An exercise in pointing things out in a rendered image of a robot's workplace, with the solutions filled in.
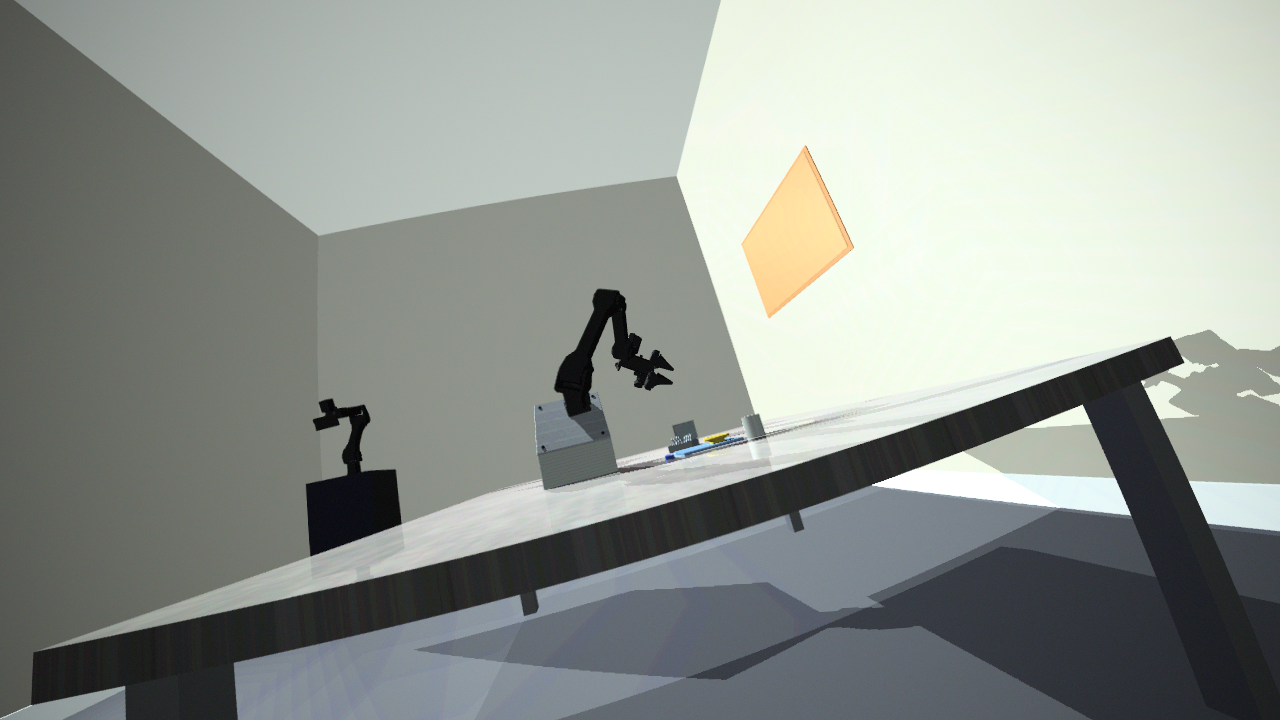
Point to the pale white cylinder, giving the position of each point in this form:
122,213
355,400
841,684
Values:
753,425

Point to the light blue flat mat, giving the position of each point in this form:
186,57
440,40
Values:
707,446

